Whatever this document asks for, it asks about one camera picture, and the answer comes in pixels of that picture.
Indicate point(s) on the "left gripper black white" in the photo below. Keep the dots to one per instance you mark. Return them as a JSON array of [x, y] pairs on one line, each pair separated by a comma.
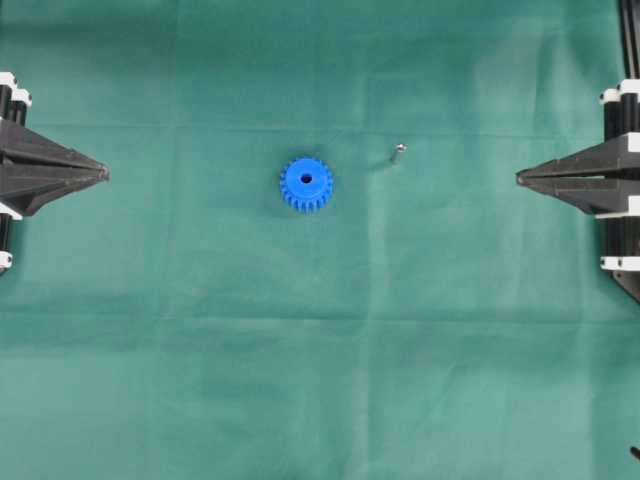
[[25, 190]]

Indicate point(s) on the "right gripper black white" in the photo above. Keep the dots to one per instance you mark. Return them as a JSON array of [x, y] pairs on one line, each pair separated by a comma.
[[614, 200]]

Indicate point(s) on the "blue plastic gear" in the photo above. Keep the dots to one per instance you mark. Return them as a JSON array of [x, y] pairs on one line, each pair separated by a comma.
[[306, 184]]

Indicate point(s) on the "green table cloth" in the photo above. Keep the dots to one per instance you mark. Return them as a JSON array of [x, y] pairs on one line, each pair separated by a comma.
[[433, 321]]

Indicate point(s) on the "black frame rail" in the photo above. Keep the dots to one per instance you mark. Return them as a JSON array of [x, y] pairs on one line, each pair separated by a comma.
[[628, 12]]

